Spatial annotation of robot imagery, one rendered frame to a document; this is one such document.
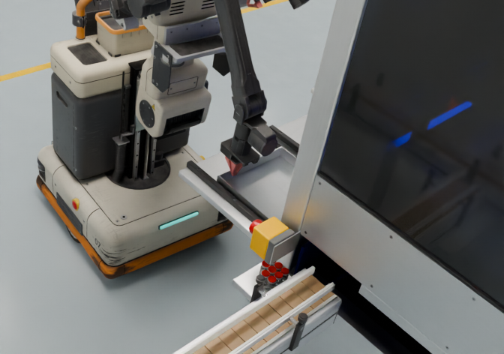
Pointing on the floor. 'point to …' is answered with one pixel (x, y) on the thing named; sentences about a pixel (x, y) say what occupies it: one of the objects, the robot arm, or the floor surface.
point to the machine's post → (325, 103)
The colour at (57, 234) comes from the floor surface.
